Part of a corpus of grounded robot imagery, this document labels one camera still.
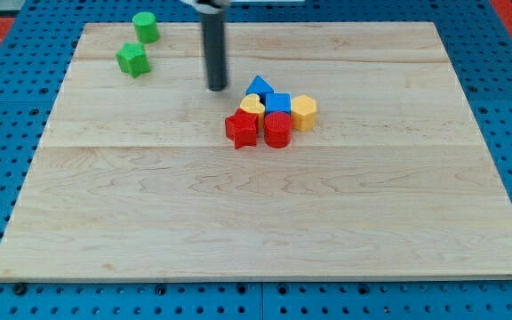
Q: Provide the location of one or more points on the red cylinder block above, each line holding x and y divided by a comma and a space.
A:
278, 129

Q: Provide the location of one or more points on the blue cube block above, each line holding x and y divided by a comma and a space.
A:
278, 102

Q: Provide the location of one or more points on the yellow hexagon block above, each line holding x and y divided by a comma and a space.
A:
303, 113

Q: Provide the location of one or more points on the light wooden board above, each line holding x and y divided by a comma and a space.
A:
135, 181

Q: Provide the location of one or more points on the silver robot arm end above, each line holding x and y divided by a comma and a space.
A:
207, 3

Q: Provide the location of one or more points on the red star block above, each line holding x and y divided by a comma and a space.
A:
242, 128

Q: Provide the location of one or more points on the green star block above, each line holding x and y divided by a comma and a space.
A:
132, 59

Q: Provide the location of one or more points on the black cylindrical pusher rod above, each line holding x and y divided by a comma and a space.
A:
214, 43

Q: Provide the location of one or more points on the yellow heart block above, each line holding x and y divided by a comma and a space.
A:
251, 104

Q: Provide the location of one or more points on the green cylinder block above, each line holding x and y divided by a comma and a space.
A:
145, 26

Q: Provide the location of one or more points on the blue triangle block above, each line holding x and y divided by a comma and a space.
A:
260, 87

